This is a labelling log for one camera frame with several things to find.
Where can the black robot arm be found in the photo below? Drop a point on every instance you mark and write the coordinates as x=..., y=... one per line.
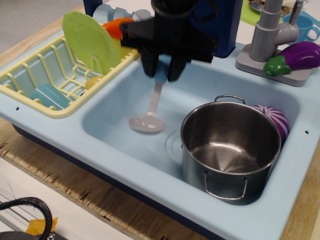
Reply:
x=176, y=9

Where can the yellow round toy in rack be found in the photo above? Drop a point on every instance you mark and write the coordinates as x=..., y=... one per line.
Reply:
x=92, y=81

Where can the green mat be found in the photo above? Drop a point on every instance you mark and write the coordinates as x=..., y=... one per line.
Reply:
x=248, y=14

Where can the stainless steel pot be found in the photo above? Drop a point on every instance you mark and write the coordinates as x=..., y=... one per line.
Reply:
x=228, y=149

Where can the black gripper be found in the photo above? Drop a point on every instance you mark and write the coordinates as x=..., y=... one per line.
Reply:
x=174, y=37

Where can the purple striped toy onion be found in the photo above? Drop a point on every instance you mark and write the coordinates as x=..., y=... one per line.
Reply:
x=278, y=119

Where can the purple toy eggplant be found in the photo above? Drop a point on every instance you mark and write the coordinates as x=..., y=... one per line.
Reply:
x=298, y=56

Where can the cream dish drying rack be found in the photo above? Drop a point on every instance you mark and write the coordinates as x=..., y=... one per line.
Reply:
x=53, y=64

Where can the blue handled grey ladle spoon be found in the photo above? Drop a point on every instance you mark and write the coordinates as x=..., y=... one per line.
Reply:
x=150, y=123

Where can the light blue toy sink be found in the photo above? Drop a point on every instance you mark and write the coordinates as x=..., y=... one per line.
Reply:
x=97, y=134

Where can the blue plastic mug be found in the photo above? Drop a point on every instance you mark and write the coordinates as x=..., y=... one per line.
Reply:
x=309, y=28

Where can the dark blue sink backboard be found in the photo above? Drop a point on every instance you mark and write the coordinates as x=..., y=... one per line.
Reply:
x=218, y=19

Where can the grey white knob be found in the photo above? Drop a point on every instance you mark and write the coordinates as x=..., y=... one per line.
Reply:
x=141, y=15

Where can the orange toy carrot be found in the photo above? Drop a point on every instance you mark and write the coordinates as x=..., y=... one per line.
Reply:
x=113, y=27

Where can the light green plastic plate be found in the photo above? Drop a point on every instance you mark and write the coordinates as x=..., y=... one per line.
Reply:
x=90, y=42

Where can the grey toy faucet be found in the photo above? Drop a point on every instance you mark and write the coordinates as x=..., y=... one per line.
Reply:
x=269, y=33

